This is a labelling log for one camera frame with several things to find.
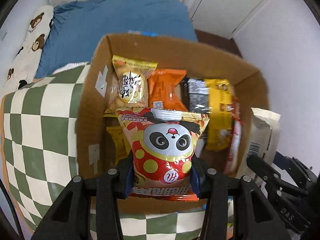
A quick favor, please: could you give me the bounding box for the white wall socket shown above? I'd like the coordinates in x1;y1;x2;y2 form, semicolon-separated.
0;30;7;41

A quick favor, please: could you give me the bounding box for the silver white wafer packet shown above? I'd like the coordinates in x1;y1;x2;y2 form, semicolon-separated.
236;107;280;179

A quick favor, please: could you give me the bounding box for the black snack packet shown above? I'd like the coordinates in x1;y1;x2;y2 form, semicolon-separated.
181;77;210;114

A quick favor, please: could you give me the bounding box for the yellow small snack packet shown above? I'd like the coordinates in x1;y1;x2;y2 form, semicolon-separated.
105;116;131;164

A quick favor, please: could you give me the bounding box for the orange snack packet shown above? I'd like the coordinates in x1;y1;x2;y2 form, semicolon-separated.
148;68;188;112

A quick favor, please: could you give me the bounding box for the bear print pillow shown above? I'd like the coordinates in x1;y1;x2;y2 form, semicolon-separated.
2;5;54;94

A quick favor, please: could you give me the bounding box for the cardboard box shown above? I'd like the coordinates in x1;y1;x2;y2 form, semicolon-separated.
75;34;269;214

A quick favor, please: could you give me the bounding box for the green white checkered mat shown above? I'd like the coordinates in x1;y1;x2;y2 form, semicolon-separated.
0;63;235;240

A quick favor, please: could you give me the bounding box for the yellow long snack packet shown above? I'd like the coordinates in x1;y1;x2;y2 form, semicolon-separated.
205;79;234;152

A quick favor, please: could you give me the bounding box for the black cable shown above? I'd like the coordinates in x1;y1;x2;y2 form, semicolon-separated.
0;179;26;240

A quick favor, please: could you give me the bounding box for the white door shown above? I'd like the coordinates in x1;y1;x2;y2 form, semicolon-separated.
189;0;264;39

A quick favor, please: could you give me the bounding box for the yellow clear cookie packet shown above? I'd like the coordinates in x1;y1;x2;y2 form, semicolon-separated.
105;55;158;114

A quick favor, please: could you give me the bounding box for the panda orange snack bag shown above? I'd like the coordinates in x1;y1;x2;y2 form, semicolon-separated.
116;107;209;202

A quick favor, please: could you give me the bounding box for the blue bed sheet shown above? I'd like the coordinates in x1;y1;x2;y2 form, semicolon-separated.
35;0;197;79

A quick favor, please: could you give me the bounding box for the brown red snack packet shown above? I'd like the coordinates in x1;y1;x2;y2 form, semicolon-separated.
224;101;242;174

